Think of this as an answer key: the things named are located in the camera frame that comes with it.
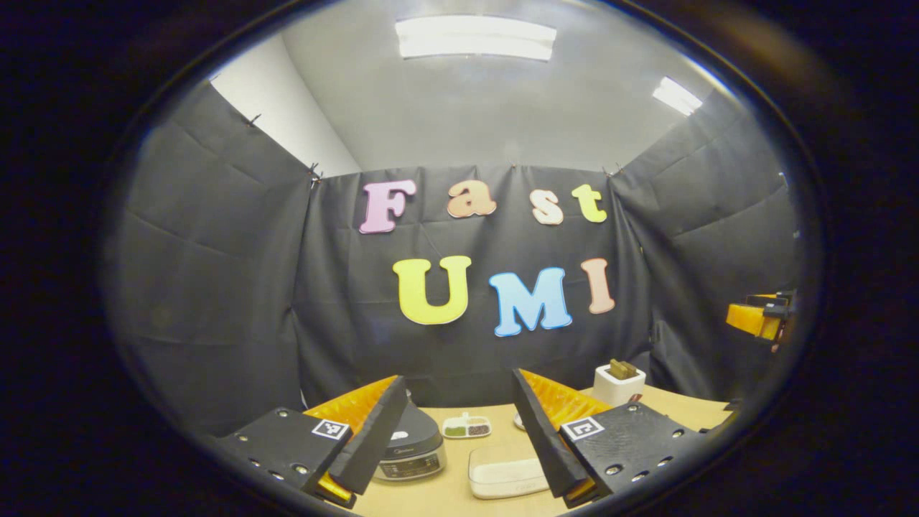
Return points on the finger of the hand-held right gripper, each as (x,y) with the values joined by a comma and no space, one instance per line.
(768,296)
(750,321)

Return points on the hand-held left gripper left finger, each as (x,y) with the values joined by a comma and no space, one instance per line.
(373,438)

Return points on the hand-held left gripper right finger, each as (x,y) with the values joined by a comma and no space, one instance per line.
(542,438)

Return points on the black silver rice cooker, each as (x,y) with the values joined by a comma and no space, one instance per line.
(416,445)

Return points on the clear rice container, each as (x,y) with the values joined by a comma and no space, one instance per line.
(506,474)

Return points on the white divided bean dish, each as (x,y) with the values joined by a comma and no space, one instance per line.
(467,429)

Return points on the white toaster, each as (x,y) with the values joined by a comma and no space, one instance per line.
(617,391)

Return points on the brown toast slice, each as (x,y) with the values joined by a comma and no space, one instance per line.
(616,369)
(632,370)

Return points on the black backdrop cloth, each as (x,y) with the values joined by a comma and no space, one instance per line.
(215,287)

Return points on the small ceiling light panel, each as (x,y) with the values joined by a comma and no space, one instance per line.
(676,95)

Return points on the large ceiling light panel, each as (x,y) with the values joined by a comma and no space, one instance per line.
(474,37)

